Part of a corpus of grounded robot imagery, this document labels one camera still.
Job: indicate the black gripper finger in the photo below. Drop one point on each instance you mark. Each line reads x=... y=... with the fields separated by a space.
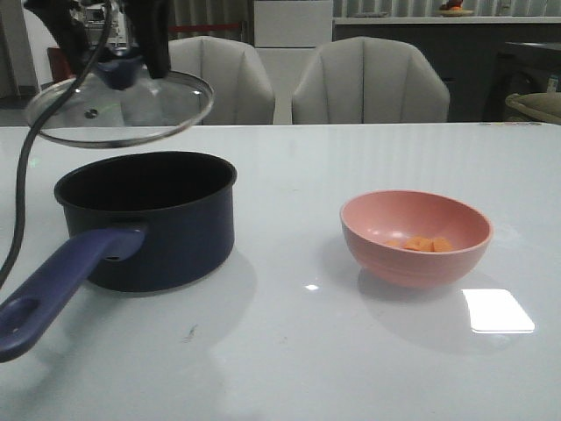
x=149 y=20
x=68 y=32

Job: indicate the white refrigerator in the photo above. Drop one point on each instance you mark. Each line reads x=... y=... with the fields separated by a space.
x=285 y=33

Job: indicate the grey chair left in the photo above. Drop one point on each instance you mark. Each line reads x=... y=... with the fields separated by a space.
x=243 y=93

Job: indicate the fruit plate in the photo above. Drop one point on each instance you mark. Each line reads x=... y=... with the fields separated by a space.
x=453 y=9

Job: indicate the red bin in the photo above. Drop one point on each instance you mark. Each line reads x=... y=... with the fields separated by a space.
x=60 y=69

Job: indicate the dark blue saucepan purple handle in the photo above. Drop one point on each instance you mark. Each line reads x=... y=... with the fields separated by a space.
x=137 y=223

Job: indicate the dark kitchen counter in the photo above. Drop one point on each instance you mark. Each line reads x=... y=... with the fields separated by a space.
x=462 y=50

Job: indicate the glass lid blue knob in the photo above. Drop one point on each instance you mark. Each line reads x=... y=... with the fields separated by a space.
x=121 y=105

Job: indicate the grey chair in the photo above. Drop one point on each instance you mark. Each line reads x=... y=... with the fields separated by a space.
x=365 y=80
x=243 y=93

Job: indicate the pink bowl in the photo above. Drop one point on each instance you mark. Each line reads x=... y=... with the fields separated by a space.
x=376 y=224

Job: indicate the beige sofa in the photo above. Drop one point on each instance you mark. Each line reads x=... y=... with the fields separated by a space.
x=543 y=107

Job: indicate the grey chair right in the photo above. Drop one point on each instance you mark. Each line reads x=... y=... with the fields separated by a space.
x=365 y=80

